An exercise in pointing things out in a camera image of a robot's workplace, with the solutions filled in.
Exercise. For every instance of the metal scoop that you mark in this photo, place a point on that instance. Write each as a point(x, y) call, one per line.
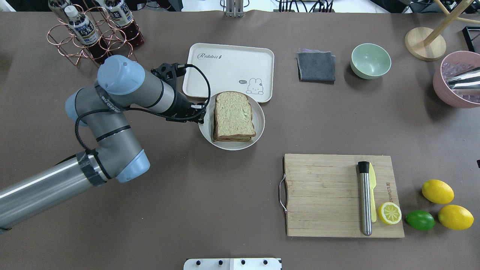
point(466, 83)

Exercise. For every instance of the grey folded cloth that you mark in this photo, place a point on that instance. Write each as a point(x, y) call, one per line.
point(316, 66)

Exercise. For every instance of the wooden cutting board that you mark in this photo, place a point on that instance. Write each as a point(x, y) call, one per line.
point(322, 193)

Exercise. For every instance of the bread slice with egg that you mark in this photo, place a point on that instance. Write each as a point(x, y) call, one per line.
point(238, 138)

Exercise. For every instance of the wooden mug stand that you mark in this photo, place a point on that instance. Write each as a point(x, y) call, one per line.
point(428, 44)

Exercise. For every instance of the yellow lemon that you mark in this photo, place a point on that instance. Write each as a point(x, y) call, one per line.
point(455, 217)
point(437, 191)

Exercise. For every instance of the plain bread slice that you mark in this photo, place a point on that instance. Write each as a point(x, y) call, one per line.
point(234, 115)

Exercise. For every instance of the cream rabbit tray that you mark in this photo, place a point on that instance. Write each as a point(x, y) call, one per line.
point(248, 70)

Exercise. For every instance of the copper wire bottle rack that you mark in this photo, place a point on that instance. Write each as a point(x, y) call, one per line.
point(69, 46)

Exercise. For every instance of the black glass tray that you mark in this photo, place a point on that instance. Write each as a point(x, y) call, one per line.
point(471, 36)

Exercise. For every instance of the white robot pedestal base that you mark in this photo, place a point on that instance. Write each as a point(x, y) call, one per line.
point(233, 264)

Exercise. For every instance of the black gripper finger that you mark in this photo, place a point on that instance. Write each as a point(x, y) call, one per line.
point(199, 111)

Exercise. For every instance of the aluminium frame post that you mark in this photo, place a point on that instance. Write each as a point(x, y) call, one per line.
point(234, 8)

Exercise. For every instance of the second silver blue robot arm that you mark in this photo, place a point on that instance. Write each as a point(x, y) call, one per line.
point(110, 148)

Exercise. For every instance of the pink bowl with ice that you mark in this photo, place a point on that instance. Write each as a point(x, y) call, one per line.
point(454, 64)

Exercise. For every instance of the green lime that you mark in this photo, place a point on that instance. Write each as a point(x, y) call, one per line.
point(420, 220)

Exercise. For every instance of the green bowl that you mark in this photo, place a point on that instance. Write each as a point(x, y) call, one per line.
point(370, 61)

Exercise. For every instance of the white round plate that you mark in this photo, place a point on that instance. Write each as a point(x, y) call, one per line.
point(207, 128)

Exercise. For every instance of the tea bottle white cap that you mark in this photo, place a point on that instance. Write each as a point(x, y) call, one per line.
point(87, 33)

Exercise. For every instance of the half lemon slice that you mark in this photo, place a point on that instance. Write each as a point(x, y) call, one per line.
point(389, 213)

